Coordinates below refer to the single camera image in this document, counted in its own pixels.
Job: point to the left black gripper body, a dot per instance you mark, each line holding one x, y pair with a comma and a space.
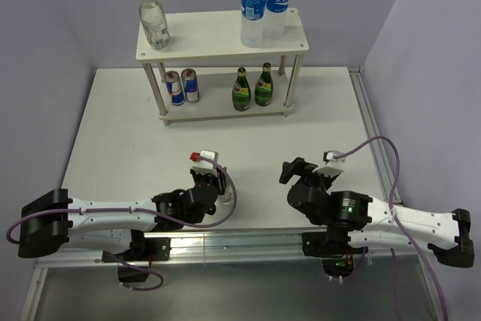
215, 179

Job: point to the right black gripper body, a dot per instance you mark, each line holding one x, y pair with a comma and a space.
320, 179

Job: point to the clear glass bottle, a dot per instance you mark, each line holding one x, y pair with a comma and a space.
226, 192
153, 20

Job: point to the green glass bottle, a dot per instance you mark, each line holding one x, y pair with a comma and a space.
264, 88
241, 92

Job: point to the blue label water bottle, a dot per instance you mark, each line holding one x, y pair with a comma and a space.
275, 19
251, 28

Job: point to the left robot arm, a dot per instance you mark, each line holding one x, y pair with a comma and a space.
56, 220

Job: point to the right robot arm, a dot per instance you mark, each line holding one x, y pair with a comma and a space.
352, 222

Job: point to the beige two-tier shelf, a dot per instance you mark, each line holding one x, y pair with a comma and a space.
215, 35

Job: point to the right red bull can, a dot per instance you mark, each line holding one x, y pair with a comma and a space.
190, 85

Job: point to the red bull can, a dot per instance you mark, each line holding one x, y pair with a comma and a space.
190, 85
175, 89

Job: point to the left red bull can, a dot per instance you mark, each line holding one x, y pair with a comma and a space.
175, 89

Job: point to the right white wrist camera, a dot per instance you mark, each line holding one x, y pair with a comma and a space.
332, 166

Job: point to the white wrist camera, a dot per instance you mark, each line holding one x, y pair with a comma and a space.
203, 162
332, 166

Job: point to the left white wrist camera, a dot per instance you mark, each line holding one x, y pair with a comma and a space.
203, 162

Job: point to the aluminium frame rail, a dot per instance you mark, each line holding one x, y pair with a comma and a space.
251, 267

